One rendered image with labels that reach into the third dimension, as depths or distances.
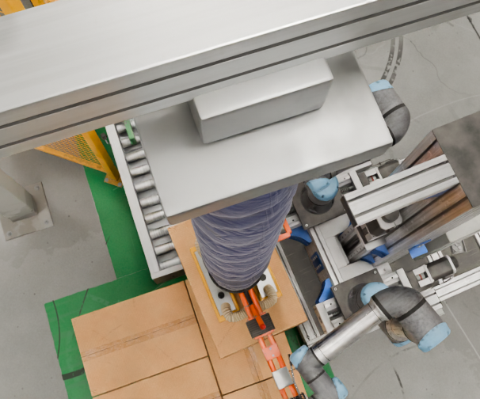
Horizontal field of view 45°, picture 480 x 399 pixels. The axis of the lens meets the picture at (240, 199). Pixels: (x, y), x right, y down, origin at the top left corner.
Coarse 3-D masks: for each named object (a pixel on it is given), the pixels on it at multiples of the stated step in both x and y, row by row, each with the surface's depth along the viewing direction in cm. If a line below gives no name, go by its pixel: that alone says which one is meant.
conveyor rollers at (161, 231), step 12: (132, 120) 321; (120, 132) 322; (132, 156) 316; (144, 156) 317; (132, 168) 315; (144, 168) 314; (144, 204) 310; (156, 216) 308; (156, 228) 307; (156, 252) 303; (168, 264) 301
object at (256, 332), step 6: (264, 312) 230; (252, 318) 229; (264, 318) 230; (270, 318) 229; (246, 324) 229; (252, 324) 230; (270, 324) 230; (252, 330) 229; (258, 330) 229; (264, 330) 229; (270, 330) 229; (252, 336) 228; (258, 336) 227
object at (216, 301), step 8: (192, 248) 250; (192, 256) 249; (200, 264) 248; (200, 272) 247; (208, 288) 246; (208, 296) 245; (216, 296) 244; (224, 296) 244; (232, 296) 245; (216, 304) 243; (232, 304) 244; (216, 312) 243; (224, 320) 242
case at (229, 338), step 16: (176, 240) 253; (192, 240) 253; (272, 256) 251; (192, 272) 249; (192, 288) 247; (288, 288) 248; (208, 304) 246; (240, 304) 246; (288, 304) 246; (208, 320) 244; (272, 320) 244; (288, 320) 244; (304, 320) 244; (224, 336) 242; (240, 336) 242; (224, 352) 241
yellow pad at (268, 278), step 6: (270, 270) 248; (264, 276) 244; (270, 276) 247; (264, 282) 246; (270, 282) 246; (276, 282) 247; (258, 288) 245; (276, 288) 246; (258, 294) 245; (264, 294) 245; (282, 294) 246
